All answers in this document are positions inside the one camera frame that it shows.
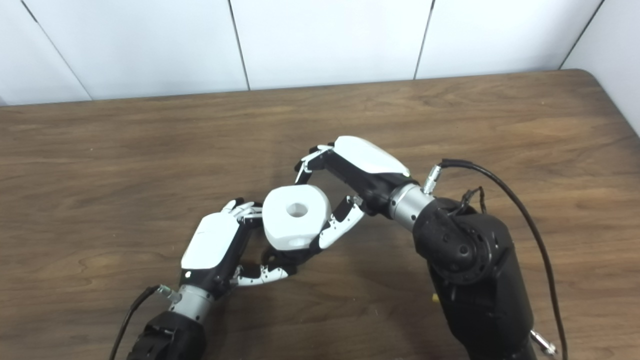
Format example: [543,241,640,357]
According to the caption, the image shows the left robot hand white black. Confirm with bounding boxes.
[180,198,298,301]

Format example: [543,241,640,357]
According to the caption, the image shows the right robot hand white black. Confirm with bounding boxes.
[294,135,412,250]

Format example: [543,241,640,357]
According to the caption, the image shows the black flanged holder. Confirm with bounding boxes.
[260,247,321,273]

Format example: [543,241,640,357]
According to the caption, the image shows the round white piece with hole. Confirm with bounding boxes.
[262,184,332,251]

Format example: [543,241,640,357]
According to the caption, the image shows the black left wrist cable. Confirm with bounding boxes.
[109,285,173,360]

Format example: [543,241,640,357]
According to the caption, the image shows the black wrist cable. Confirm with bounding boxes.
[424,159,568,360]
[109,285,173,360]

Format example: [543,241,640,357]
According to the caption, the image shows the thin black wire loop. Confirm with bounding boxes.
[460,186,487,216]

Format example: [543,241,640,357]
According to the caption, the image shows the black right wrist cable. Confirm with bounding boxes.
[424,159,568,360]

